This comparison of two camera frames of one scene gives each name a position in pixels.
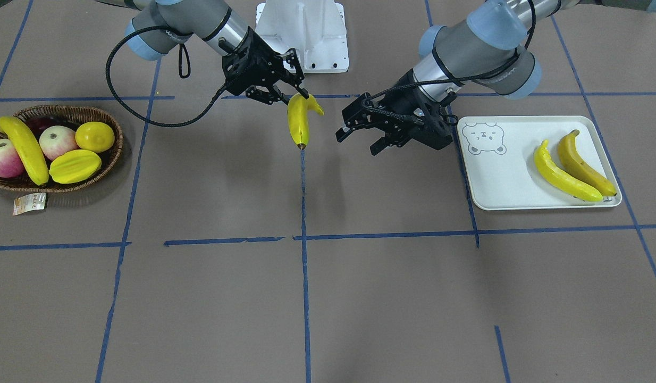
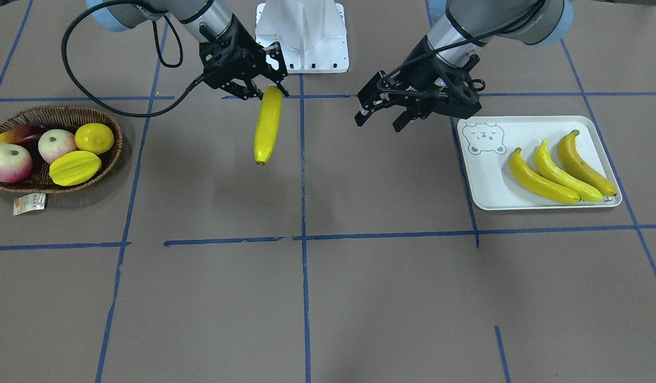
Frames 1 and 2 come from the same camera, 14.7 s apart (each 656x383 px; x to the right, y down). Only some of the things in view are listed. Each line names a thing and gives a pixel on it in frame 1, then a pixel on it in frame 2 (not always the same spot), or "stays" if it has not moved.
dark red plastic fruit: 39,123 to 26,135
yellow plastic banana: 28,146 to 268,124
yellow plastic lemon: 95,136 stays
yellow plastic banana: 297,117 to 528,180
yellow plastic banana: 562,178 stays
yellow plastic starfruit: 73,165 stays
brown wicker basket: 76,115 stays
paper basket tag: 32,202 stays
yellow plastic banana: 572,161 stays
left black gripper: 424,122 to 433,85
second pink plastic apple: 56,141 stays
